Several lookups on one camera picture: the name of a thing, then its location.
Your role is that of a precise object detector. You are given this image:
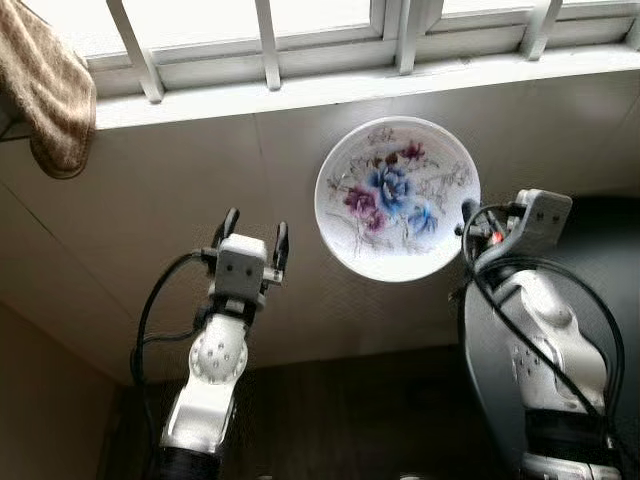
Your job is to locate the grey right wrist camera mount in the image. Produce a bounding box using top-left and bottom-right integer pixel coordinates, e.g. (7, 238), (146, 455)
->
(505, 189), (573, 259)

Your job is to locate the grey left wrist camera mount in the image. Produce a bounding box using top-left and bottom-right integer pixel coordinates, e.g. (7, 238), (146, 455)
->
(212, 235), (269, 306)

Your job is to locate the black round table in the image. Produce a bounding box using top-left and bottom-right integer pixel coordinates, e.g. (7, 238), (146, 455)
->
(460, 195), (640, 480)

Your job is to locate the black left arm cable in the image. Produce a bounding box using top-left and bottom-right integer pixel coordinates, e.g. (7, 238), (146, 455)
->
(130, 250), (221, 386)

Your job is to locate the large floral white plate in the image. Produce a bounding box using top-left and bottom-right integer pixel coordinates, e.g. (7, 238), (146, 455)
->
(314, 116), (482, 283)

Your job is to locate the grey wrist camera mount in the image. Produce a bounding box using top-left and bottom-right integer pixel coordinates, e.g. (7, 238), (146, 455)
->
(505, 189), (573, 259)
(212, 235), (269, 306)

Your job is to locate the white barred window frame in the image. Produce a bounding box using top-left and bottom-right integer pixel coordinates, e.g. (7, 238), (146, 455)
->
(0, 0), (640, 131)

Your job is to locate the brown hanging towel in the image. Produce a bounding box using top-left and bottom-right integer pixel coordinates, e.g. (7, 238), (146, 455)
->
(0, 0), (98, 179)

